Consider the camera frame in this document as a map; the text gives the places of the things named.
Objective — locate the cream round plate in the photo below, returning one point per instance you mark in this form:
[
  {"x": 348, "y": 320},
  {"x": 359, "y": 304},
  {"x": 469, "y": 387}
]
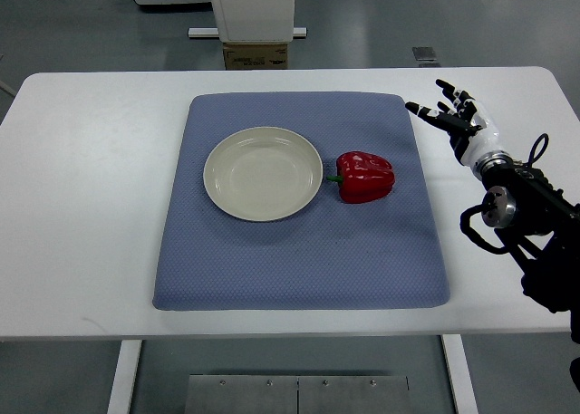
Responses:
[{"x": 263, "y": 174}]

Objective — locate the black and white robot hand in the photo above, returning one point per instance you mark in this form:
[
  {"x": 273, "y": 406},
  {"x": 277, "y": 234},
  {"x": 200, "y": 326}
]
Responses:
[{"x": 472, "y": 134}]

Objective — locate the right white table leg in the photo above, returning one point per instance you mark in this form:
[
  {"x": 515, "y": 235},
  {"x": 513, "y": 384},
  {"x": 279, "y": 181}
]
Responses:
[{"x": 458, "y": 373}]

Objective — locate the metal floor plate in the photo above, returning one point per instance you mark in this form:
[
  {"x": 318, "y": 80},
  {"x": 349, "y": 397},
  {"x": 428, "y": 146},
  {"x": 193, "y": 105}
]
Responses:
[{"x": 298, "y": 394}]

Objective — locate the brown cardboard box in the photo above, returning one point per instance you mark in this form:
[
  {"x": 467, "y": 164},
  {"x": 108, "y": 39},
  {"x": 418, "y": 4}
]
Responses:
[{"x": 255, "y": 56}]

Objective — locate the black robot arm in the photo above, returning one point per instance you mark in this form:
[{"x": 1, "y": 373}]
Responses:
[{"x": 524, "y": 216}]

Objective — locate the white machine column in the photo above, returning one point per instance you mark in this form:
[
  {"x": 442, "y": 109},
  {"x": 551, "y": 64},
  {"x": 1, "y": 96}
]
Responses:
[{"x": 251, "y": 21}]

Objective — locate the small grey floor plate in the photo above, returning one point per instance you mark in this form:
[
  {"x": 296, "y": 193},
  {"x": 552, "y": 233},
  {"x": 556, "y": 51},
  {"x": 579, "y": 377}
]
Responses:
[{"x": 426, "y": 57}]

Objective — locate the red bell pepper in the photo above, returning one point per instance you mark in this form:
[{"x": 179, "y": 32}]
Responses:
[{"x": 362, "y": 177}]

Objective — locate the white table leg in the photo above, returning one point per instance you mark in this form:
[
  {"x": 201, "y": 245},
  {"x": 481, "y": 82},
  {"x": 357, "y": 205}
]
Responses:
[
  {"x": 458, "y": 373},
  {"x": 124, "y": 377}
]

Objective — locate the left white table leg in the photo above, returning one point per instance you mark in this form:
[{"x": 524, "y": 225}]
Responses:
[{"x": 124, "y": 377}]

